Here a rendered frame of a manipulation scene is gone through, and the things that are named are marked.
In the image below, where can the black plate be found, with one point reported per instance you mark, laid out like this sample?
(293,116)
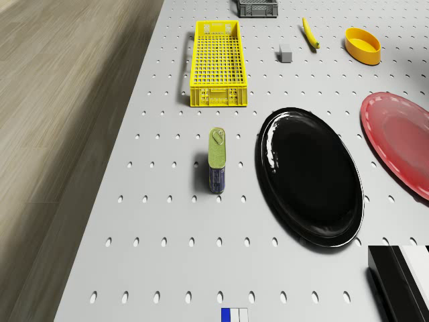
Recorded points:
(311,177)

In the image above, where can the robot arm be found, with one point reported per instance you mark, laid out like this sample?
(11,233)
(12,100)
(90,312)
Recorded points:
(234,315)

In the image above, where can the flat-sided can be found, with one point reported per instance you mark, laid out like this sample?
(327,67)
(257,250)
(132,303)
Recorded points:
(217,157)

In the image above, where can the red plate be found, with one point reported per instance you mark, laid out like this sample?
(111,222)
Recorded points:
(399,134)

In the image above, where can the yellow basket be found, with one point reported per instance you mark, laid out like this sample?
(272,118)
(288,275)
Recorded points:
(218,94)

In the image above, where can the dark grey basket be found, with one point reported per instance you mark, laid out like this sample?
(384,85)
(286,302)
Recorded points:
(258,11)

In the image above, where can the banana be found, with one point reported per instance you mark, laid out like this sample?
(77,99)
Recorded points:
(310,34)

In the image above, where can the grey cube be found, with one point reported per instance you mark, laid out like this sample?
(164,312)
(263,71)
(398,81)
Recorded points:
(286,54)

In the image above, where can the yellow bowl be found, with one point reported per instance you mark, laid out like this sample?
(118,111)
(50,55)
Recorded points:
(363,53)

